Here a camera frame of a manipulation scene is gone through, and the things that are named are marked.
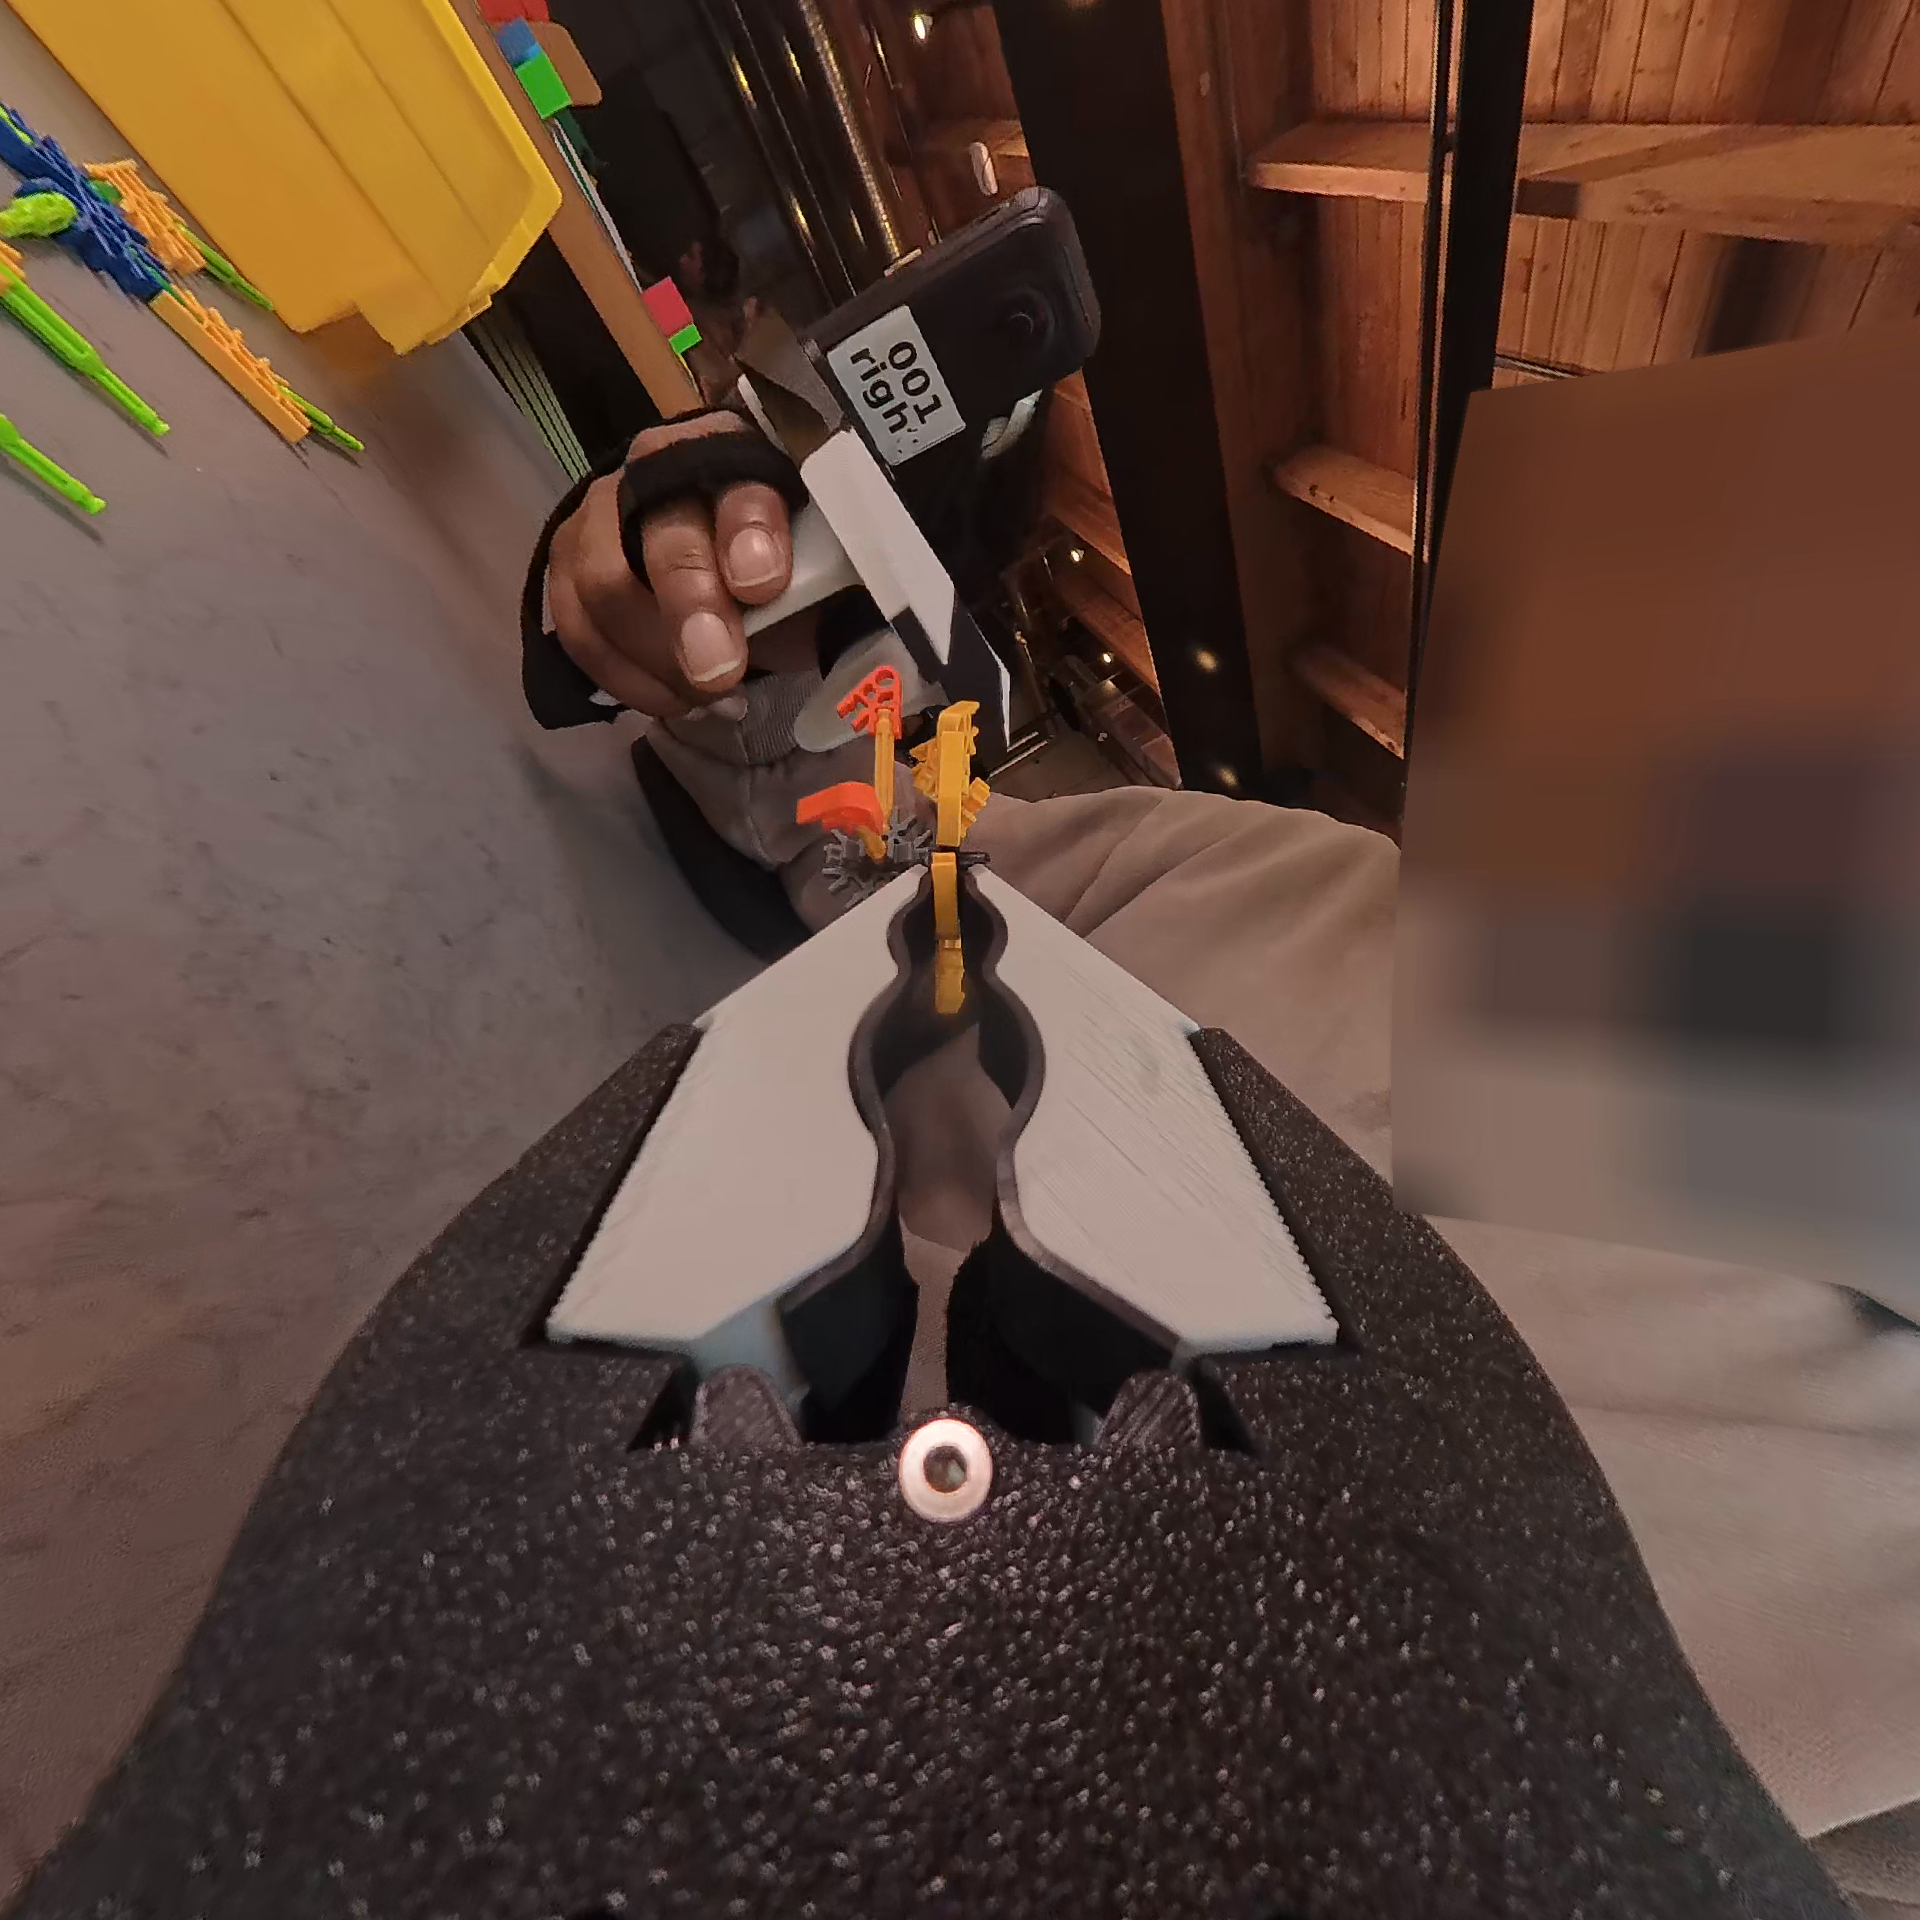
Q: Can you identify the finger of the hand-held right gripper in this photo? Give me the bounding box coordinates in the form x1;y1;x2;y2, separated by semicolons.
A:
798;431;944;672
918;570;1008;739

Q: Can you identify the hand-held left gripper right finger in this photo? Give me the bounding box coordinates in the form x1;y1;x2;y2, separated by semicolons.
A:
960;869;1340;1450

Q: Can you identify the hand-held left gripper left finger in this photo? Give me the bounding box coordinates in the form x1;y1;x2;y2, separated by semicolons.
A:
546;869;920;1441

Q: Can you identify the yellow black toy wheel assembly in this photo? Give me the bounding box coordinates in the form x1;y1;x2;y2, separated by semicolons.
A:
794;665;995;1018

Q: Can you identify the person's right forearm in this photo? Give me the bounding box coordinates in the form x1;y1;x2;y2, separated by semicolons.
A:
630;665;1411;1201

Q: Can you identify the grey desk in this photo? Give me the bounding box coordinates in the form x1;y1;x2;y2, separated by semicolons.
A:
0;0;841;1861

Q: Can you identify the person's right hand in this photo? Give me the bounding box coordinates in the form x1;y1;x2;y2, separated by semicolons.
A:
523;411;798;730

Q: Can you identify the person's torso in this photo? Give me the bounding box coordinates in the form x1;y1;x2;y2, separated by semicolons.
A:
1410;1184;1920;1892

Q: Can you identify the yellow plastic bin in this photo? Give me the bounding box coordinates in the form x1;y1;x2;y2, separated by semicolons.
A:
6;0;564;357

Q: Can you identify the large blue green toy assembly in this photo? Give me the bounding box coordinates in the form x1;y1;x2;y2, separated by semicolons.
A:
0;275;171;516

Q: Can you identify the small blue green toy assembly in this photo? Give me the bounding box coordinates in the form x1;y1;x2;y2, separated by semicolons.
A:
0;104;365;455

